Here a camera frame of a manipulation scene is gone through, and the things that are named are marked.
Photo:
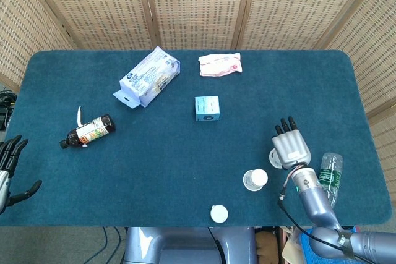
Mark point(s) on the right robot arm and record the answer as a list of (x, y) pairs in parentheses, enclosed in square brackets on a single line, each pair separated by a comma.
[(315, 202)]

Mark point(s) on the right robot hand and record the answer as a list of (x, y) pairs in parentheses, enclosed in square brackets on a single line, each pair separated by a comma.
[(290, 146)]

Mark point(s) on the light blue speaker box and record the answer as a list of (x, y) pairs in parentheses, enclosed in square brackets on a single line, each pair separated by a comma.
[(206, 109)]

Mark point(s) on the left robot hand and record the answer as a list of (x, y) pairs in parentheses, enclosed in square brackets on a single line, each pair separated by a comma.
[(9, 155)]

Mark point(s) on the brown tea bottle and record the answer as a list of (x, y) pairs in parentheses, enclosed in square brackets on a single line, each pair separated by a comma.
[(91, 131)]

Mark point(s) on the clear bottle with green label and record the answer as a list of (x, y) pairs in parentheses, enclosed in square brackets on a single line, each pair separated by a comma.
[(332, 168)]

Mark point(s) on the small white round cap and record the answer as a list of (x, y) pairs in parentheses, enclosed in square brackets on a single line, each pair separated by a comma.
[(219, 213)]

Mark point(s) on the tan fabric object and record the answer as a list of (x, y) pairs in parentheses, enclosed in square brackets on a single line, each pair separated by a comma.
[(266, 248)]

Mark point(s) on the pink wet wipes packet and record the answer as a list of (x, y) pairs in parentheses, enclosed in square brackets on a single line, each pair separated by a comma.
[(219, 64)]

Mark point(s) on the bamboo folding screen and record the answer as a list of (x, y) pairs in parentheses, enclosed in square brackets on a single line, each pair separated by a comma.
[(198, 4)]

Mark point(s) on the blue plastic basket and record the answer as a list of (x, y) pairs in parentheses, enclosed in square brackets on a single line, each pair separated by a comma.
[(306, 251)]

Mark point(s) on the white and blue tissue pack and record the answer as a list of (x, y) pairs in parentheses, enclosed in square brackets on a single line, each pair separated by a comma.
[(148, 78)]

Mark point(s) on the blue felt table cover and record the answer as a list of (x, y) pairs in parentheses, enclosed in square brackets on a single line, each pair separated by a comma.
[(173, 165)]

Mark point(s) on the grey robot torso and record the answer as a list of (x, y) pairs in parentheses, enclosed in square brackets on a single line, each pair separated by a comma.
[(185, 245)]

